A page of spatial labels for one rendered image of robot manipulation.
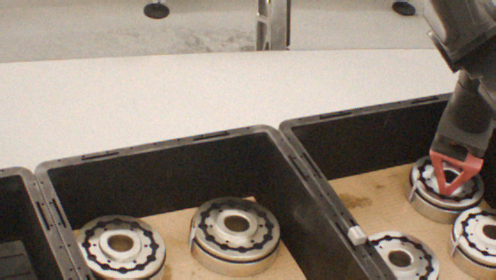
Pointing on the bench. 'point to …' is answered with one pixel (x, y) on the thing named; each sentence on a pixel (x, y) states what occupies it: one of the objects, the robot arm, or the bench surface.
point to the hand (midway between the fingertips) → (451, 175)
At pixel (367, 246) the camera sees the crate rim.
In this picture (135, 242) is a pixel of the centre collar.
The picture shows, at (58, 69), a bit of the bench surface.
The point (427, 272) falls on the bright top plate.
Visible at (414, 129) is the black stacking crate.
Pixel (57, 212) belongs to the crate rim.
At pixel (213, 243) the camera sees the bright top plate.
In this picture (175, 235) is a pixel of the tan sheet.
